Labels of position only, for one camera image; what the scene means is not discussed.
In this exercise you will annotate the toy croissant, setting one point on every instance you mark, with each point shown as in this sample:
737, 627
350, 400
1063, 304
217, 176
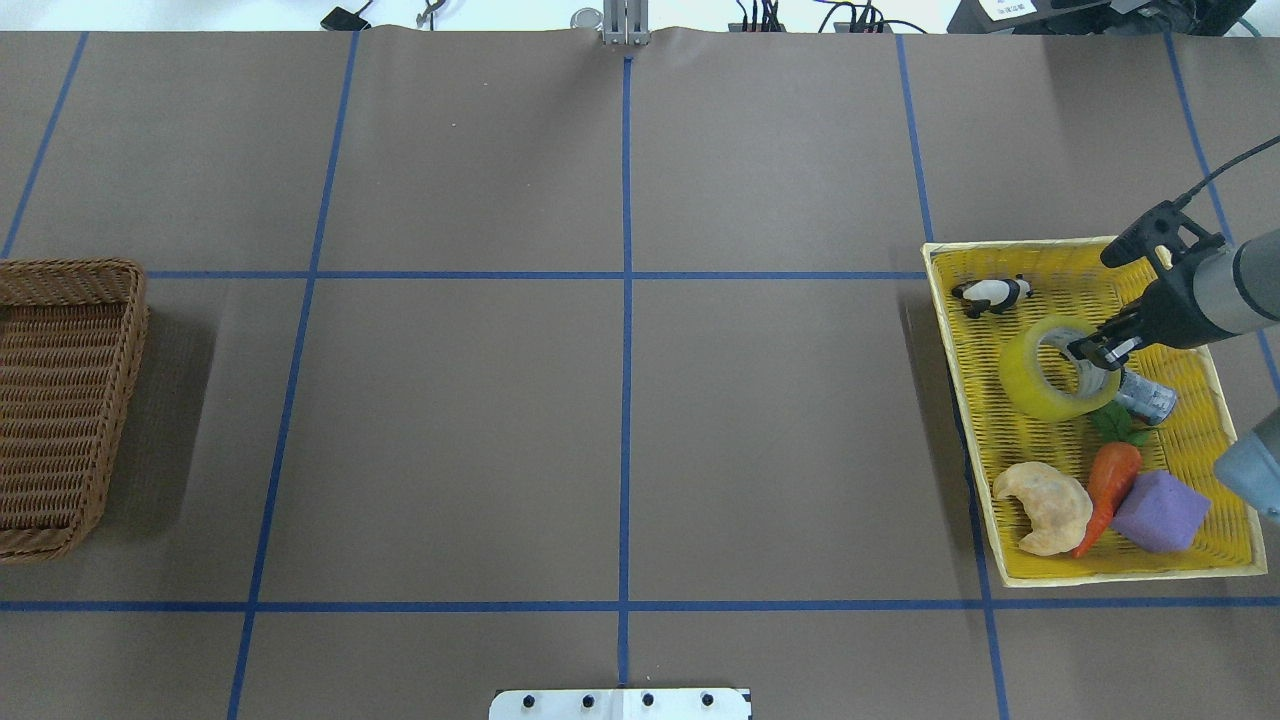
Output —
1057, 506

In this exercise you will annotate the yellow woven basket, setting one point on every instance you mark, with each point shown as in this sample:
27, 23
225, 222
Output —
1069, 279

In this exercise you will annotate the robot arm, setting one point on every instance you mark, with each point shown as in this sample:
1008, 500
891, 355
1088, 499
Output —
1212, 293

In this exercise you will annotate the small printed can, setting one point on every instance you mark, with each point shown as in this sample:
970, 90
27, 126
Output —
1146, 400

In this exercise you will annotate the yellow tape roll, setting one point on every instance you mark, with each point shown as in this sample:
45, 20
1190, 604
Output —
1030, 391

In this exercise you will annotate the purple foam block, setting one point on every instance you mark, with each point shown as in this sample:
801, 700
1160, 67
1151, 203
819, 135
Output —
1161, 514

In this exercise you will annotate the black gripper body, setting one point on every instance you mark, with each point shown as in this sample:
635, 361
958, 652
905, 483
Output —
1171, 307

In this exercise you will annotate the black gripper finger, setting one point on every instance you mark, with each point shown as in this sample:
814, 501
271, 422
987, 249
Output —
1082, 349
1112, 355

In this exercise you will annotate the silver camera mount bracket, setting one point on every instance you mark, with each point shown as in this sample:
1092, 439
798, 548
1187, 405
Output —
625, 23

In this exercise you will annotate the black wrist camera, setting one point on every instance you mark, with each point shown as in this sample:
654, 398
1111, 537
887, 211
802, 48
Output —
1166, 227

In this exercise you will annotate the toy panda figure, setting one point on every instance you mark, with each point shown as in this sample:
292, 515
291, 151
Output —
991, 296

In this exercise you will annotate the toy carrot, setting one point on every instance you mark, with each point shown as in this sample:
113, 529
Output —
1114, 469

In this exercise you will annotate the brown wicker basket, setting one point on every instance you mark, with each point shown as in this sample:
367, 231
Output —
72, 341

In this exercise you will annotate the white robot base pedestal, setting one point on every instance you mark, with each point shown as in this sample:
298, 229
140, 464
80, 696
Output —
623, 703

